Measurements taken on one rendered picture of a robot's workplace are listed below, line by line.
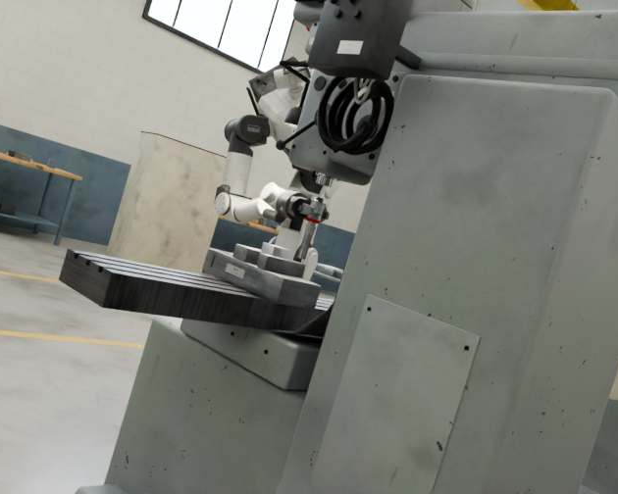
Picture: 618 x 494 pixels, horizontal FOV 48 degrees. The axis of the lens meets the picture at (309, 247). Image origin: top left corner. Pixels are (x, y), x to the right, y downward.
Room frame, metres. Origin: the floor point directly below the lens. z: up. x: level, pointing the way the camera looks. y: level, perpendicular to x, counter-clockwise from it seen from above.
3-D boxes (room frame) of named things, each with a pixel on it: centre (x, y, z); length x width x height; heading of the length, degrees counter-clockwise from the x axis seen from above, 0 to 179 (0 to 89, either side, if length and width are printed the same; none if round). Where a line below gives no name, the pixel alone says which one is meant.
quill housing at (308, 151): (2.05, 0.01, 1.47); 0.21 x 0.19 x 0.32; 135
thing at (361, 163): (1.92, -0.12, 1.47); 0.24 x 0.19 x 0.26; 135
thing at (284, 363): (2.06, 0.01, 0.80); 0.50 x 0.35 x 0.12; 45
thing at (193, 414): (2.08, 0.03, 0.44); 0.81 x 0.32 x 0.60; 45
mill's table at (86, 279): (2.04, 0.04, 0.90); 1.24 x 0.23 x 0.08; 135
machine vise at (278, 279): (2.00, 0.11, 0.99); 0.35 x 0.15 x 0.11; 45
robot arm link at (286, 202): (2.14, 0.06, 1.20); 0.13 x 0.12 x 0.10; 121
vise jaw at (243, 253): (2.02, 0.13, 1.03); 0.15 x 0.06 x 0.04; 135
